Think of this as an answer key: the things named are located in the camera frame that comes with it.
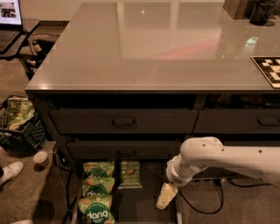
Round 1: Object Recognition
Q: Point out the green chip bag in crate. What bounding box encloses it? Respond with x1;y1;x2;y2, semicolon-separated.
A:
6;96;35;130

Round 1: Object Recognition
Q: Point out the white sneaker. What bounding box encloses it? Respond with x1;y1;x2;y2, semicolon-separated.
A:
0;161;24;186

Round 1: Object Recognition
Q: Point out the top green dang bag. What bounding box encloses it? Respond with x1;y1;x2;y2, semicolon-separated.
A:
83;162;115;178

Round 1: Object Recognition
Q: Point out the middle right drawer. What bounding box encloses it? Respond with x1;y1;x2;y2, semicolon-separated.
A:
223;141;280;147

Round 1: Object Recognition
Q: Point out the green dang bag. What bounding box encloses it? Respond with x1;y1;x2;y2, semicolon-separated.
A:
78;194;115;224
82;177;115;197
83;162;115;178

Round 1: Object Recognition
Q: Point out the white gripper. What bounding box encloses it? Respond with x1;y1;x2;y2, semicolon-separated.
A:
157;157;192;210

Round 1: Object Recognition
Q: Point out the open laptop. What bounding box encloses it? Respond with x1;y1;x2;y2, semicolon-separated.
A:
0;0;23;53

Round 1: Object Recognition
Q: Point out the middle green dang bag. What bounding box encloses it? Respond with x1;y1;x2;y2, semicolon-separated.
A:
82;177;115;197

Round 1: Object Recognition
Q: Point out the middle left drawer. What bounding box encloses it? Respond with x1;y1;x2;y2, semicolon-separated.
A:
66;140;181;160

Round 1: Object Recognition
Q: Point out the green jalapeno chip bag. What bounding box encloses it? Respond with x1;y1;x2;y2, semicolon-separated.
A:
118;160;142;189

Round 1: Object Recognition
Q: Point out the white paper cup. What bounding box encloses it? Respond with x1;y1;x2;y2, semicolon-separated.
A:
33;151;49;167

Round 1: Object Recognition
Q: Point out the top left drawer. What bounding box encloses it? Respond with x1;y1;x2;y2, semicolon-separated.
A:
49;108;198;134

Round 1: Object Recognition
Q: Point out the black mesh cup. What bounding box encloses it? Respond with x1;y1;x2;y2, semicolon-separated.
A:
249;0;277;26

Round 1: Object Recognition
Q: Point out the black power cable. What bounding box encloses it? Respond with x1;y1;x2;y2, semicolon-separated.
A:
177;178;272;215

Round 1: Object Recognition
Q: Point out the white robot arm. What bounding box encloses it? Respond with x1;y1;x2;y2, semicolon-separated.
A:
157;136;280;209

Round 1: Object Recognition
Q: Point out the brown box on counter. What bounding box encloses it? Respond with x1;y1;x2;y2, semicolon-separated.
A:
223;0;256;20

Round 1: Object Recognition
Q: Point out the open bottom left drawer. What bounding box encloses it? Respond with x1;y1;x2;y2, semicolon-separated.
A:
70;160;184;224

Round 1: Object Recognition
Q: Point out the white cable on floor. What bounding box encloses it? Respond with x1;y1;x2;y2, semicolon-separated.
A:
47;143;75;213

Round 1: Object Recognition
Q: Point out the bottom green dang bag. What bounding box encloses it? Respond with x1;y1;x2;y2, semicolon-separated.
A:
78;194;115;224

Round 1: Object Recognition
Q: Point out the black plastic crate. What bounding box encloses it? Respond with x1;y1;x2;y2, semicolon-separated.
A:
0;96;47;151

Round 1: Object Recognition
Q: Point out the top right drawer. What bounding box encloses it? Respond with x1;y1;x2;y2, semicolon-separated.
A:
193;108;280;134

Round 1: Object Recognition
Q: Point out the black white fiducial marker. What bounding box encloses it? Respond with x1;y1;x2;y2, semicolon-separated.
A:
251;56;280;88

